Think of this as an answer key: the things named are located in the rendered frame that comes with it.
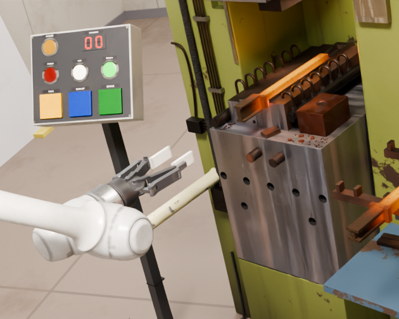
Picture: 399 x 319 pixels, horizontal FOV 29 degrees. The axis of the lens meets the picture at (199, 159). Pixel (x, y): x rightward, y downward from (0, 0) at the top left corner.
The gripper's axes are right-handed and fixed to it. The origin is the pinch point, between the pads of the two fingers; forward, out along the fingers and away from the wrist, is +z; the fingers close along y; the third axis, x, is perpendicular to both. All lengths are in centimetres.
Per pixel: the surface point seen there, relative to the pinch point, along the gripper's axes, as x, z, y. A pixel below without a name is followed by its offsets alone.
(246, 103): 2.2, 28.2, 1.0
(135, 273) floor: -100, 50, -100
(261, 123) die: -7.2, 35.0, -1.4
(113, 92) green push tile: 3.5, 20.5, -43.1
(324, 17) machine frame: 6, 83, -10
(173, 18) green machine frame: 16, 49, -42
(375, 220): -6, 3, 53
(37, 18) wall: -55, 208, -356
